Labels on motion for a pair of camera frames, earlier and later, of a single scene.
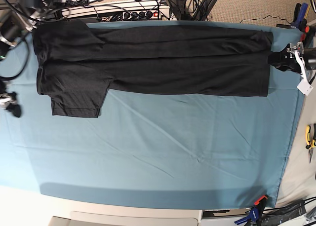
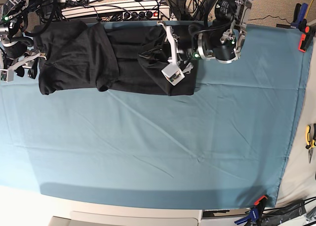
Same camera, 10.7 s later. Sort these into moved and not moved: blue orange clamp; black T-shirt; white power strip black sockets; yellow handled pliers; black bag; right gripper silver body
Moved: black T-shirt; right gripper silver body
Not moved: blue orange clamp; yellow handled pliers; black bag; white power strip black sockets
